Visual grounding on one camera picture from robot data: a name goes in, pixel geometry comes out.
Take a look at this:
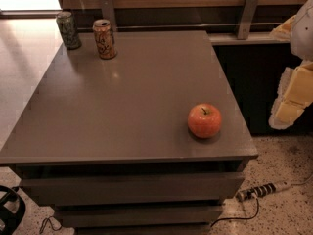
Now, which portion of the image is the black cable on floor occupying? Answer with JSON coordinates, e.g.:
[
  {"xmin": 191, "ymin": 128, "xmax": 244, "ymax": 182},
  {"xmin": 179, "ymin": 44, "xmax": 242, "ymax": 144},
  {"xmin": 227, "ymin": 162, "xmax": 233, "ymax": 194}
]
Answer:
[{"xmin": 210, "ymin": 197, "xmax": 261, "ymax": 228}]

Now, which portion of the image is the grey drawer cabinet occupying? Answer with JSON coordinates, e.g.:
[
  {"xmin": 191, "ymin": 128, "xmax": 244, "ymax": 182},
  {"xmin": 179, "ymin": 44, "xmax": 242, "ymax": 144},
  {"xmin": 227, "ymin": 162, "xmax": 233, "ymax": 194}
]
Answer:
[{"xmin": 1, "ymin": 31, "xmax": 257, "ymax": 235}]

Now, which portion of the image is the black round object on floor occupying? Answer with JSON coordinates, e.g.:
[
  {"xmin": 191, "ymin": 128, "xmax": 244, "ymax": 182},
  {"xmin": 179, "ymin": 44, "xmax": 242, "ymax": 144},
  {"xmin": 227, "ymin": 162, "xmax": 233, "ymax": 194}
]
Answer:
[{"xmin": 0, "ymin": 185, "xmax": 26, "ymax": 235}]

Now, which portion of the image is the orange soda can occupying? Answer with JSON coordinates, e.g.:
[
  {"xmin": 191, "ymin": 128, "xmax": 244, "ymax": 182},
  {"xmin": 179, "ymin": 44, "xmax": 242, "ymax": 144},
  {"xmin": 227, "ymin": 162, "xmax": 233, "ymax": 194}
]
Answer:
[{"xmin": 93, "ymin": 19, "xmax": 117, "ymax": 60}]

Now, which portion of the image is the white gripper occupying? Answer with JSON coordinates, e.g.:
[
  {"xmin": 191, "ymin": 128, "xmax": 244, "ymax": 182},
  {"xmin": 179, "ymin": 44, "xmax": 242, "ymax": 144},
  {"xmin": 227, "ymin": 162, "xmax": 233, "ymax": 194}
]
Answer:
[{"xmin": 268, "ymin": 0, "xmax": 313, "ymax": 130}]

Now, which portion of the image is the left metal wall bracket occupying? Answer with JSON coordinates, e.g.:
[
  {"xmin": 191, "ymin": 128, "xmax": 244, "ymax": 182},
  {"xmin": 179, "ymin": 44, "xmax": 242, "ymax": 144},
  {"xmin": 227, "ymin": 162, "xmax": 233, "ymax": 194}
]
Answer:
[{"xmin": 99, "ymin": 0, "xmax": 117, "ymax": 32}]

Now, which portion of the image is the white power strip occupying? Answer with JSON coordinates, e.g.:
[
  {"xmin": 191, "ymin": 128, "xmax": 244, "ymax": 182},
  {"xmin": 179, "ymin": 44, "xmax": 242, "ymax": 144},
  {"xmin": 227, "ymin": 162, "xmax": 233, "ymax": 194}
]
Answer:
[{"xmin": 236, "ymin": 181, "xmax": 291, "ymax": 202}]

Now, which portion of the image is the green soda can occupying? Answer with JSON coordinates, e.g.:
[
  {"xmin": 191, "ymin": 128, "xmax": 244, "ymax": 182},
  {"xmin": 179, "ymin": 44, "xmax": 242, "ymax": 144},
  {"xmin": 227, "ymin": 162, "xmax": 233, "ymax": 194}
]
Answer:
[{"xmin": 56, "ymin": 11, "xmax": 81, "ymax": 50}]

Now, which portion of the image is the metal wall bracket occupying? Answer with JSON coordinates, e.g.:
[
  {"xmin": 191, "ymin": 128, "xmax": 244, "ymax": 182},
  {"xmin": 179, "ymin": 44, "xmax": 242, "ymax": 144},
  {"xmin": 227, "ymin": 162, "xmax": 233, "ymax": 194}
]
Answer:
[
  {"xmin": 99, "ymin": 0, "xmax": 117, "ymax": 32},
  {"xmin": 237, "ymin": 0, "xmax": 259, "ymax": 40}
]

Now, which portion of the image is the red apple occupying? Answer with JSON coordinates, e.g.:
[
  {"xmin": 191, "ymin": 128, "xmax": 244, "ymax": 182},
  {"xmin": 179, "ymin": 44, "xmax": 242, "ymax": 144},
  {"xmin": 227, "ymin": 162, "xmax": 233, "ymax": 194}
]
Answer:
[{"xmin": 187, "ymin": 103, "xmax": 222, "ymax": 139}]

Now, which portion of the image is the right metal wall bracket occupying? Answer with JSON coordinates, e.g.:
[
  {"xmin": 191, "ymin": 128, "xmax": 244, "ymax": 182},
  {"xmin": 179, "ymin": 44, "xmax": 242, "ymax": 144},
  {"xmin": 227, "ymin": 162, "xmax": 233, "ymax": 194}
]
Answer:
[{"xmin": 237, "ymin": 0, "xmax": 259, "ymax": 40}]

